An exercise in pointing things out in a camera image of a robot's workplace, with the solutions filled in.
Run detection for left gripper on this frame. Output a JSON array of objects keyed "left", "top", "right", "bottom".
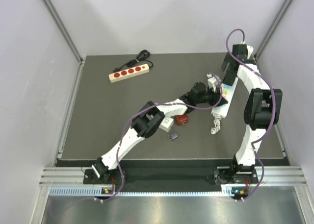
[{"left": 195, "top": 85, "right": 227, "bottom": 107}]

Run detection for white power strip coloured sockets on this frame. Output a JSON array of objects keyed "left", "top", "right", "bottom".
[{"left": 211, "top": 77, "right": 238, "bottom": 118}]

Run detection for black adapter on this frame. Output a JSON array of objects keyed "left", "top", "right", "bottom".
[{"left": 223, "top": 71, "right": 237, "bottom": 86}]

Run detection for red patterned plug adapter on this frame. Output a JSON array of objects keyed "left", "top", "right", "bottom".
[{"left": 174, "top": 114, "right": 189, "bottom": 126}]

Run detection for white cube socket adapter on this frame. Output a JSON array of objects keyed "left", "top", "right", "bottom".
[{"left": 159, "top": 117, "right": 174, "bottom": 132}]

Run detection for black plug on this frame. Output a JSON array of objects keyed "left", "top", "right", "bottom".
[{"left": 168, "top": 132, "right": 179, "bottom": 141}]

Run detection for beige power strip red sockets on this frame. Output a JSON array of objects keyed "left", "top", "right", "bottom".
[{"left": 108, "top": 64, "right": 150, "bottom": 83}]

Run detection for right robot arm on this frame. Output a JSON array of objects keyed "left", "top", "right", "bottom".
[{"left": 217, "top": 43, "right": 283, "bottom": 184}]

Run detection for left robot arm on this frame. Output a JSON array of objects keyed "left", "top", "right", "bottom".
[{"left": 91, "top": 80, "right": 228, "bottom": 183}]

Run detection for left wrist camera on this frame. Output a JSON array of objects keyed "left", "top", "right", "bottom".
[{"left": 207, "top": 73, "right": 221, "bottom": 93}]

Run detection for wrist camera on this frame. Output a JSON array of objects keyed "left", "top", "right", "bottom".
[
  {"left": 246, "top": 45, "right": 254, "bottom": 59},
  {"left": 207, "top": 73, "right": 221, "bottom": 93}
]

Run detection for white coiled strip cable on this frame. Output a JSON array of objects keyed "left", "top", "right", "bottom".
[{"left": 209, "top": 113, "right": 223, "bottom": 135}]

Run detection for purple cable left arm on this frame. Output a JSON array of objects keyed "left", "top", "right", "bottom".
[{"left": 117, "top": 73, "right": 224, "bottom": 205}]

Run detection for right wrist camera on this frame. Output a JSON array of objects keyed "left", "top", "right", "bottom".
[{"left": 246, "top": 45, "right": 254, "bottom": 59}]

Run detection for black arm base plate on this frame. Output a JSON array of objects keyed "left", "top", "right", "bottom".
[{"left": 83, "top": 167, "right": 258, "bottom": 185}]

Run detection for black power strip cable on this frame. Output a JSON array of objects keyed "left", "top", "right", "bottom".
[{"left": 113, "top": 50, "right": 155, "bottom": 73}]

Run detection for slotted grey cable duct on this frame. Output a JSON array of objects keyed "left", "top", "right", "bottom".
[{"left": 49, "top": 186, "right": 234, "bottom": 197}]

